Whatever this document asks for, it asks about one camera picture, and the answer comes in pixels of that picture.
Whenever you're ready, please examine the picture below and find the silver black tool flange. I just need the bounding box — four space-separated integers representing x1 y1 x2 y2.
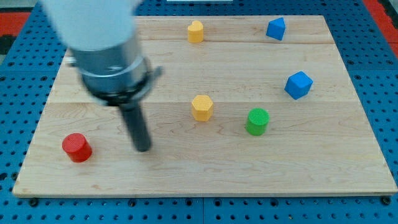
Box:
70 34 163 107

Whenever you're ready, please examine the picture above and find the yellow heart block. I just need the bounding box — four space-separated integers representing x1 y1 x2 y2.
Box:
187 21 204 44

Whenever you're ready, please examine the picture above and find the blue pentagon block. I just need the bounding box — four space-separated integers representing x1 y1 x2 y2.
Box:
266 17 286 40

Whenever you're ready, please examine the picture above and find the light wooden board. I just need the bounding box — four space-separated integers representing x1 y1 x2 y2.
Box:
13 16 397 198

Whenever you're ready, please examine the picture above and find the red cylinder block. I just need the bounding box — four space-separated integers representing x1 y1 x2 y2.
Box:
62 133 93 162

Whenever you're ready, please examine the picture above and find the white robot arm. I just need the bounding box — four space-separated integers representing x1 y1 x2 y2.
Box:
40 0 162 152

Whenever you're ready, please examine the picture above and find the green cylinder block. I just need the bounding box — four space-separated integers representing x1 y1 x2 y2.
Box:
245 108 270 136

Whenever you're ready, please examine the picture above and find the blue cube block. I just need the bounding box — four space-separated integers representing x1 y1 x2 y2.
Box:
284 71 313 100

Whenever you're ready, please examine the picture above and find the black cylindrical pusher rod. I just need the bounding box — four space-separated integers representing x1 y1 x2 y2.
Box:
119 103 152 152

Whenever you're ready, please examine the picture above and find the yellow hexagon block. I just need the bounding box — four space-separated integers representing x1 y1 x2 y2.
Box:
191 95 214 121

